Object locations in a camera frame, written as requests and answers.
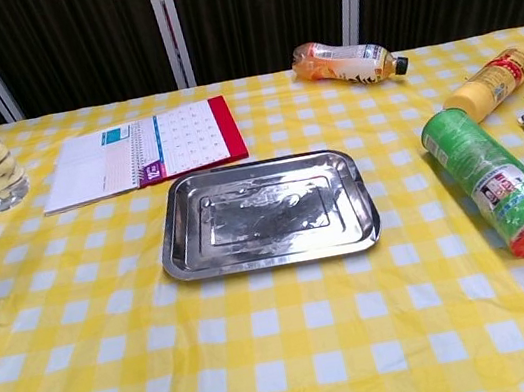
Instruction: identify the metal tray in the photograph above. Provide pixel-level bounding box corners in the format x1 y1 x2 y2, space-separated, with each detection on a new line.
146 140 386 288

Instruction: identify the orange tea bottle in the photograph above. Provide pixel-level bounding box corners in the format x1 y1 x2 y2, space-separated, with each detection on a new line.
286 25 413 99

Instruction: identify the yellow bottle red label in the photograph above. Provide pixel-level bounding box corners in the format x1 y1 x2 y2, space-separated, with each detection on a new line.
435 44 524 130

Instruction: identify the spiral desk calendar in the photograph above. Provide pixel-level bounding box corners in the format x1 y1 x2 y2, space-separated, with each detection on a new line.
28 91 256 217

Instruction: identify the yellow checkered tablecloth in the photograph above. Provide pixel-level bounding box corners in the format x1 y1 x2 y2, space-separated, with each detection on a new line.
0 24 524 392

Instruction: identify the green chips can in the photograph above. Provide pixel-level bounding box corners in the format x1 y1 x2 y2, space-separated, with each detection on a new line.
415 94 524 274

